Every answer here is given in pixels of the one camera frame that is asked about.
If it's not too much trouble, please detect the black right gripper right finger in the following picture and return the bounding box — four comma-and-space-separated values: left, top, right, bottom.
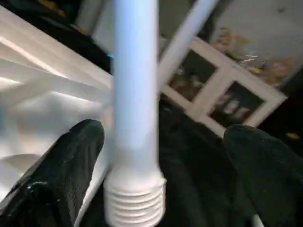
223, 124, 303, 227

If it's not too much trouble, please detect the beige small figurine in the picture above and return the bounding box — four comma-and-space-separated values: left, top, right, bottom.
261, 55, 298, 88

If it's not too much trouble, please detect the white plastic table leg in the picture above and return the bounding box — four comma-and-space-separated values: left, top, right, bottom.
103, 0, 166, 227
158, 0, 221, 86

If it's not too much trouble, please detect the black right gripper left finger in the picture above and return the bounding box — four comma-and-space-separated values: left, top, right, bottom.
0, 119, 106, 227

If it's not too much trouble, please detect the white plastic table top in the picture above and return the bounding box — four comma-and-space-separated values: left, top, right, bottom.
0, 4, 114, 227

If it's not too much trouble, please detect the black mat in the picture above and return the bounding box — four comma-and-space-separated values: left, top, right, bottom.
101, 101, 261, 227

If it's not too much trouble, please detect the white glass door cabinet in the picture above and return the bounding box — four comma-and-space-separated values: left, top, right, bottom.
160, 37, 288, 138

